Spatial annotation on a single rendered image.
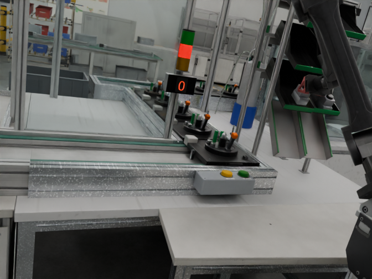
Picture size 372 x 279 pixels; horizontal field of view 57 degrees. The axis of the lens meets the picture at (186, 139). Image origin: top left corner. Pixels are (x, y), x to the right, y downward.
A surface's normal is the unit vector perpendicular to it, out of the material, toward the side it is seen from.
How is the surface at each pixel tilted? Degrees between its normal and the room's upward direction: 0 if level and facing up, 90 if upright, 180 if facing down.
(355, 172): 90
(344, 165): 90
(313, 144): 45
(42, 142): 90
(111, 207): 0
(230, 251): 0
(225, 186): 90
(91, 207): 0
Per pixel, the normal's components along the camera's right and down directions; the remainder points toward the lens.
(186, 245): 0.18, -0.94
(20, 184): 0.36, 0.35
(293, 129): 0.27, -0.42
